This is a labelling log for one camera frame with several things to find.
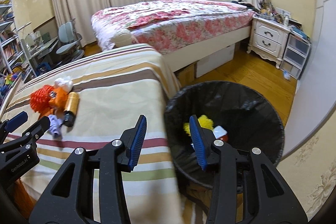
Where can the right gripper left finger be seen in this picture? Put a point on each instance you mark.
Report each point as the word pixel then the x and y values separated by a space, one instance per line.
pixel 68 198

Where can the orange crumpled wrapper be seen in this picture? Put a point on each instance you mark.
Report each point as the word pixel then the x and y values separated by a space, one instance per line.
pixel 57 101

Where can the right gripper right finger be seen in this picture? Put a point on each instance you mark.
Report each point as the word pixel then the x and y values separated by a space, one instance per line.
pixel 267 198

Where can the gold bottle black cap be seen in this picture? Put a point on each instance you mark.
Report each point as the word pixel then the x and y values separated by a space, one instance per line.
pixel 70 110

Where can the white bed frame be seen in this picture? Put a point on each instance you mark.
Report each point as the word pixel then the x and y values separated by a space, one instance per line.
pixel 197 51

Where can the white nightstand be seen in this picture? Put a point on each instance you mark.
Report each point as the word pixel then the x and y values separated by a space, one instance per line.
pixel 268 39

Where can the study desk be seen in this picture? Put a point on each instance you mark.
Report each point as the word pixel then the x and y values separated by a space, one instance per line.
pixel 38 52

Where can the light blue desk chair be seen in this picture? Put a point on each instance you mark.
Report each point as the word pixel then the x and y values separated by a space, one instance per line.
pixel 70 39

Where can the white wardrobe door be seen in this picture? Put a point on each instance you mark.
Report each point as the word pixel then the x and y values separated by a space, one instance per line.
pixel 314 100

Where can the translucent plastic drawer unit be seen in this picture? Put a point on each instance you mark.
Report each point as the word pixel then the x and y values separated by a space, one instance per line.
pixel 295 55

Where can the yellow foam net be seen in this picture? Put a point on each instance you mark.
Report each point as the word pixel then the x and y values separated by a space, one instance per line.
pixel 204 122

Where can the white round bedpost ball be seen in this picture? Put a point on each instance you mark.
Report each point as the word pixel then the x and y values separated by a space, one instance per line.
pixel 122 38

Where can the small blue floor trash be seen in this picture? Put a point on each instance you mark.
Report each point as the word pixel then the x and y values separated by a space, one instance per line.
pixel 286 75

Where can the red bottle black cap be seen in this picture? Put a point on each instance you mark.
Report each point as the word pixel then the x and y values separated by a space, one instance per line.
pixel 220 133

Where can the orange foam net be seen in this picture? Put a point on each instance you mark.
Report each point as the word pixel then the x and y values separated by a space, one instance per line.
pixel 40 99

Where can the white bookshelf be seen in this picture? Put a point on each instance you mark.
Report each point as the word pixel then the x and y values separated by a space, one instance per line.
pixel 14 51

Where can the black lined trash bin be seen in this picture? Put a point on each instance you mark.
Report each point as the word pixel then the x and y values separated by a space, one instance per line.
pixel 247 116

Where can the white storage box under bed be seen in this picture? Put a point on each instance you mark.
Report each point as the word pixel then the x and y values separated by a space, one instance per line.
pixel 215 60

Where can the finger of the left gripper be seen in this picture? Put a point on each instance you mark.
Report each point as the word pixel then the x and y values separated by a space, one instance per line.
pixel 38 129
pixel 12 124

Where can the floral bed cover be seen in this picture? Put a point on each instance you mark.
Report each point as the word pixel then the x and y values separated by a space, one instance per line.
pixel 169 25

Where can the striped bed sheet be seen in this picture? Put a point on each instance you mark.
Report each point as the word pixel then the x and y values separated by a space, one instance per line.
pixel 115 88

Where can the white crumpled tissue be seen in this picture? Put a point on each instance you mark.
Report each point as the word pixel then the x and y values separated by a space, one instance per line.
pixel 65 83

